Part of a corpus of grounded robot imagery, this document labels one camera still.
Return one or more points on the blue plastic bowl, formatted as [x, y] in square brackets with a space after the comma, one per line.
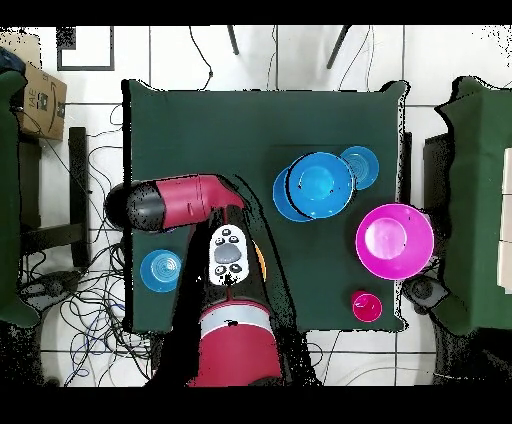
[320, 186]
[280, 198]

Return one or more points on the large pink plastic bowl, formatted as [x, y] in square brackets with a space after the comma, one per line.
[394, 242]

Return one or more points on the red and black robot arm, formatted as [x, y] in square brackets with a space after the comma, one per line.
[240, 344]

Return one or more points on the large orange plastic bowl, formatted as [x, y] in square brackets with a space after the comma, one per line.
[260, 262]

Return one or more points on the dark green table cloth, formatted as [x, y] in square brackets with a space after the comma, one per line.
[240, 132]

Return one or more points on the translucent blue shallow bowl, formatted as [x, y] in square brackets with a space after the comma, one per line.
[158, 270]
[368, 168]

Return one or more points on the red plastic cup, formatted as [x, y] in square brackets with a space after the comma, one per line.
[366, 307]

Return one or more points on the dark grey tripod leg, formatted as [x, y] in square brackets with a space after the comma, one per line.
[338, 48]
[233, 40]

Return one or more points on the green cloth side table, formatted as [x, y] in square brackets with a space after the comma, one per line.
[480, 200]
[8, 200]

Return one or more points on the cardboard box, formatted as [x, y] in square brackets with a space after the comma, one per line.
[42, 104]

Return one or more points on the black stool frame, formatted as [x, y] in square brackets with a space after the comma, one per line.
[78, 160]

